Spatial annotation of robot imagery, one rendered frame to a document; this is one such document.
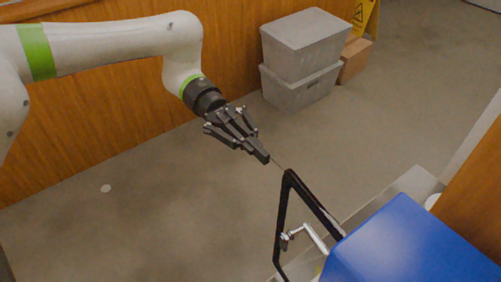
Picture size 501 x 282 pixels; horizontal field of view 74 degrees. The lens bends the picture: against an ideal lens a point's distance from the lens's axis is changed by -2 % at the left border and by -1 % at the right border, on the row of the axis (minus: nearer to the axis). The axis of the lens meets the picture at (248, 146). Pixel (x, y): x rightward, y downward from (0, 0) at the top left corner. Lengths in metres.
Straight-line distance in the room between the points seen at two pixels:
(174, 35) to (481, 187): 0.69
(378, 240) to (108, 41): 0.68
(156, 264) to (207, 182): 0.64
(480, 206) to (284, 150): 2.17
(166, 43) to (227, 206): 1.53
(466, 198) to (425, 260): 0.13
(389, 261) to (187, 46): 0.70
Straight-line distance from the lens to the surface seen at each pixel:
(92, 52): 0.81
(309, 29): 2.64
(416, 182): 1.28
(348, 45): 3.28
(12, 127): 0.66
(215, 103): 0.83
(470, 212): 0.44
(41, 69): 0.79
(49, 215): 2.52
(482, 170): 0.40
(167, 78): 0.93
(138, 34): 0.83
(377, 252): 0.30
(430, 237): 0.33
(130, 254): 2.16
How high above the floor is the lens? 1.86
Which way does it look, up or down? 47 degrees down
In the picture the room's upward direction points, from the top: straight up
